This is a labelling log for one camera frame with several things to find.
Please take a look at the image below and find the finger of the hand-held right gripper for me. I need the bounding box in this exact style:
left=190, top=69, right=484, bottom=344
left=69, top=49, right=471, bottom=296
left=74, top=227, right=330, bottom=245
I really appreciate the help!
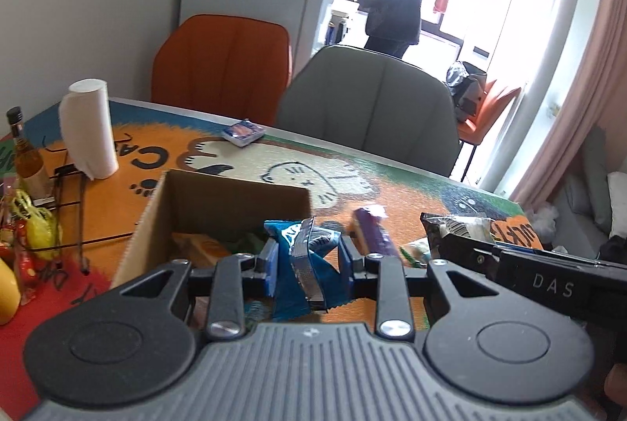
left=438, top=235, right=501, bottom=277

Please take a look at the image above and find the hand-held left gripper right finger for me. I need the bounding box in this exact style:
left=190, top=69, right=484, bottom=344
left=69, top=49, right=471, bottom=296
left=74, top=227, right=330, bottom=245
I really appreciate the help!
left=337, top=236, right=487, bottom=338

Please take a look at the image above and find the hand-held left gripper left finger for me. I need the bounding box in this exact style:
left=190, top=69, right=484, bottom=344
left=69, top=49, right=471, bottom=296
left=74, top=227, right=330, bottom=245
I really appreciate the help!
left=115, top=239, right=280, bottom=341

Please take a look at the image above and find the blue snack packet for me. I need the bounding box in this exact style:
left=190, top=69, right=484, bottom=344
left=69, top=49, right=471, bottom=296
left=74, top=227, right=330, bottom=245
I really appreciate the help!
left=264, top=216, right=352, bottom=323

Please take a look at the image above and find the black and silver snack packet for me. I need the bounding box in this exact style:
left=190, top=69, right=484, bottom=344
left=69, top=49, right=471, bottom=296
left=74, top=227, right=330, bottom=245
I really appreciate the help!
left=420, top=212, right=496, bottom=256

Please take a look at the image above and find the purple snack packet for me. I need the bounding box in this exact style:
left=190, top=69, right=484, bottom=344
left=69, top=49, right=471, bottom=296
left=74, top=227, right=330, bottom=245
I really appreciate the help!
left=351, top=205, right=400, bottom=258

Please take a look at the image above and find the green crinkled snack packet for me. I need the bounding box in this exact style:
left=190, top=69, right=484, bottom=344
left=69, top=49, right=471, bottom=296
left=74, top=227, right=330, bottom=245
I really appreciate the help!
left=399, top=237, right=433, bottom=269

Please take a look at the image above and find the yellow bread packet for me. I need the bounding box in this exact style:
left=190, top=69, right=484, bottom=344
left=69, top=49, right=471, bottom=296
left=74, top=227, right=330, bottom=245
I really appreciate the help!
left=171, top=232, right=231, bottom=268

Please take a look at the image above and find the cardboard box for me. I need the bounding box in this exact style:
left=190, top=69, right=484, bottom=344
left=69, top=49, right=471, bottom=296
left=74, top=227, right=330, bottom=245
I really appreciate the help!
left=112, top=169, right=315, bottom=334

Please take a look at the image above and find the black bag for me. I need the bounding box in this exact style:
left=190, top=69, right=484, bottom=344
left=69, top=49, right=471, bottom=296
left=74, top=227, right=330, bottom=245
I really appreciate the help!
left=600, top=234, right=627, bottom=266

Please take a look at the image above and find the white plastic bag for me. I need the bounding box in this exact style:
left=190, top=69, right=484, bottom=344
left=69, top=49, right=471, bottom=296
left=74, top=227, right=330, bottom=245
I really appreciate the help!
left=531, top=202, right=560, bottom=238

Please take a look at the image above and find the grey sofa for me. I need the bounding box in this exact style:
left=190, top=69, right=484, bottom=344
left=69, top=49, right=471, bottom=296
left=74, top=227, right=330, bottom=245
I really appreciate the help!
left=562, top=126, right=627, bottom=256

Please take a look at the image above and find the white pillow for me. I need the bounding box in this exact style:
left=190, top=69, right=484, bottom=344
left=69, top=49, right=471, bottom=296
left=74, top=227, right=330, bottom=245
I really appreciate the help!
left=607, top=171, right=627, bottom=236

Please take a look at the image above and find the small blue card pack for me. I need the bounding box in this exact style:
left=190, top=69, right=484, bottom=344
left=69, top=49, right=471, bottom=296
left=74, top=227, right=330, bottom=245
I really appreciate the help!
left=221, top=118, right=266, bottom=147

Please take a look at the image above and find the orange dining chair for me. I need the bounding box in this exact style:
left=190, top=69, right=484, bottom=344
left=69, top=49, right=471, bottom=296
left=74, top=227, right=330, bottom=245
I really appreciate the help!
left=457, top=77, right=523, bottom=187

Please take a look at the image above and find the grey upholstered chair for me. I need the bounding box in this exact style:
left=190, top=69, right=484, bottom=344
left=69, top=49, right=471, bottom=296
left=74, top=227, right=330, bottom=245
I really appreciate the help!
left=275, top=44, right=462, bottom=177

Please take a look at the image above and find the black backpack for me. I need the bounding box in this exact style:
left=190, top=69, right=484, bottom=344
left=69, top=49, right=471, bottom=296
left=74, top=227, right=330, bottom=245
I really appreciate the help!
left=445, top=60, right=489, bottom=118

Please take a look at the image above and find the orange upholstered chair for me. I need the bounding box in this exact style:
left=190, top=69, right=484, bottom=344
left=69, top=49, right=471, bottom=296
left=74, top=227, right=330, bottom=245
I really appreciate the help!
left=151, top=14, right=294, bottom=128

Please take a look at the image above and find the pink curtain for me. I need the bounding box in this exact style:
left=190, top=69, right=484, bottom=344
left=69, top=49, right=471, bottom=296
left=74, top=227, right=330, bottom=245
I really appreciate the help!
left=508, top=0, right=627, bottom=207

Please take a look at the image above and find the white paper towel roll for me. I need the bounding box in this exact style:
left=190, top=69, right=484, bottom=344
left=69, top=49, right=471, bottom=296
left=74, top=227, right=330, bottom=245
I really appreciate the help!
left=58, top=78, right=120, bottom=181

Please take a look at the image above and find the yellow plastic bag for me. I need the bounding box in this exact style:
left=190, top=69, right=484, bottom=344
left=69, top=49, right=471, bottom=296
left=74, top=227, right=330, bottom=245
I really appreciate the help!
left=12, top=189, right=62, bottom=261

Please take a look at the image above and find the glass bottle with amber liquid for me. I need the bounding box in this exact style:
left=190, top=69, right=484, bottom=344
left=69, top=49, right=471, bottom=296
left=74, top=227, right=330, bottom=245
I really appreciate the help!
left=5, top=106, right=53, bottom=199

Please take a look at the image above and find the black wire rack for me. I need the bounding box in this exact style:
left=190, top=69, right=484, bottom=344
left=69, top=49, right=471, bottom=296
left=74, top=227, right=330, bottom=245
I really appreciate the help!
left=41, top=134, right=148, bottom=275

